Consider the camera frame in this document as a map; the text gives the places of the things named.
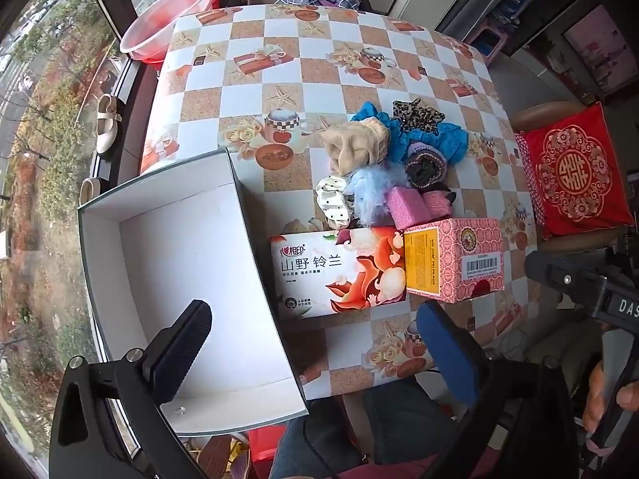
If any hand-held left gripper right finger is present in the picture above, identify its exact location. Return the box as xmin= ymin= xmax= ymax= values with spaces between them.
xmin=416 ymin=301 xmax=588 ymax=479

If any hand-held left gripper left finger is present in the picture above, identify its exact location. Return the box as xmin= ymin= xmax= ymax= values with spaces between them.
xmin=48 ymin=299 xmax=213 ymax=479

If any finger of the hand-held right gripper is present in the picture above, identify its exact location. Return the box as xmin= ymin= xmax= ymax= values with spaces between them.
xmin=524 ymin=251 xmax=606 ymax=310

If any white cardboard box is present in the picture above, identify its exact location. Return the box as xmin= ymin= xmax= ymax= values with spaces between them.
xmin=77 ymin=147 xmax=313 ymax=437

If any pink sponge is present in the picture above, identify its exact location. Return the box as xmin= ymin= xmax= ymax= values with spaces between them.
xmin=387 ymin=187 xmax=433 ymax=230

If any dark purple scrunchie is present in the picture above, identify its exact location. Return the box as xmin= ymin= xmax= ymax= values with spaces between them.
xmin=404 ymin=142 xmax=447 ymax=191

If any leopard print scrunchie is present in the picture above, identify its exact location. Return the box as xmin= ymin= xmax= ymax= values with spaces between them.
xmin=392 ymin=100 xmax=445 ymax=133

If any beige fuzzy cloth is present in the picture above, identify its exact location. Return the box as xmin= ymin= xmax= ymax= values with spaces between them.
xmin=319 ymin=119 xmax=390 ymax=176

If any small blue scrunchie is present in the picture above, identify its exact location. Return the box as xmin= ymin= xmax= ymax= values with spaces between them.
xmin=349 ymin=101 xmax=396 ymax=127

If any person's right hand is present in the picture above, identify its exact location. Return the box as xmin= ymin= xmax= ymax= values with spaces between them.
xmin=581 ymin=356 xmax=639 ymax=435

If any person's jeans leg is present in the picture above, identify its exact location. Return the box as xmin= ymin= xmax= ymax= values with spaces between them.
xmin=270 ymin=379 xmax=467 ymax=479

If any pink patterned carton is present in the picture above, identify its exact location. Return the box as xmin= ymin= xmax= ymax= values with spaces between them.
xmin=402 ymin=217 xmax=505 ymax=304

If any red embroidered cushion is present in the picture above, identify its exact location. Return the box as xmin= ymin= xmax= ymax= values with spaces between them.
xmin=514 ymin=102 xmax=636 ymax=240

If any brown sole slipper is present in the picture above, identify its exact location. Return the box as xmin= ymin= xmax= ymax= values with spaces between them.
xmin=197 ymin=434 xmax=236 ymax=479

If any red plastic stool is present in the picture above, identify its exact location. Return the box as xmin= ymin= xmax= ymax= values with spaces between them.
xmin=248 ymin=424 xmax=286 ymax=466

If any pink white striped scrunchie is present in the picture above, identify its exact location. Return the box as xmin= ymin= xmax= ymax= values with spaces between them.
xmin=422 ymin=192 xmax=452 ymax=223

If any floral tissue box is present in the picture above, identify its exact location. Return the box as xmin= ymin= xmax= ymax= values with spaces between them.
xmin=270 ymin=227 xmax=411 ymax=321

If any wooden chair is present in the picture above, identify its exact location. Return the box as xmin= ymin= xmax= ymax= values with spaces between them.
xmin=509 ymin=101 xmax=625 ymax=255

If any large blue scrunchie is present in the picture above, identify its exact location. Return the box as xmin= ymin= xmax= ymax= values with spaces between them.
xmin=389 ymin=122 xmax=470 ymax=165

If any light blue tulle scrunchie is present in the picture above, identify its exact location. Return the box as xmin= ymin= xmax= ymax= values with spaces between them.
xmin=344 ymin=164 xmax=407 ymax=228

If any beige shoe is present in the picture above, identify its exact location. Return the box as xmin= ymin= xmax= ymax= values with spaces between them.
xmin=95 ymin=94 xmax=125 ymax=155
xmin=79 ymin=177 xmax=108 ymax=209

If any white polka dot scrunchie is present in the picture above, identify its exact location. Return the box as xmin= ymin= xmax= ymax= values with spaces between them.
xmin=314 ymin=176 xmax=353 ymax=230

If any pink framed picture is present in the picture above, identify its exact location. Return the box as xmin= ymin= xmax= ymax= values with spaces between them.
xmin=563 ymin=5 xmax=636 ymax=97

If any checkered tablecloth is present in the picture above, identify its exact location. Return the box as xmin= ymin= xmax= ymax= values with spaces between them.
xmin=140 ymin=4 xmax=537 ymax=401

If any pink translucent basin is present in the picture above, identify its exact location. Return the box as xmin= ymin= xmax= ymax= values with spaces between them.
xmin=120 ymin=0 xmax=215 ymax=58

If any black cable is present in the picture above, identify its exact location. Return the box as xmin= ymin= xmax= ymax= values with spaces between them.
xmin=298 ymin=406 xmax=383 ymax=462

